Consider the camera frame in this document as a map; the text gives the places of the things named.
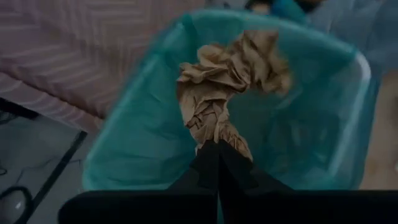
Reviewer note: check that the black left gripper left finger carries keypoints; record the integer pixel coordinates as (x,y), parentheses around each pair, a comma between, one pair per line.
(140,208)

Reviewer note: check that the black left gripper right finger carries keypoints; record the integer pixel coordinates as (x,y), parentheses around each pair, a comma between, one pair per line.
(311,208)

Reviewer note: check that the brown paper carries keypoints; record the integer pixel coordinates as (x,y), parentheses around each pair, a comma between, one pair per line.
(217,77)

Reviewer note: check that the teal trash bag packet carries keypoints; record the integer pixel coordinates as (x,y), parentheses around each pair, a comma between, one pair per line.
(289,11)

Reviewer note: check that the pink chevron cloth cover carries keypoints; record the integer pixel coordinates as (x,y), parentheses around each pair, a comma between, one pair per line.
(62,46)

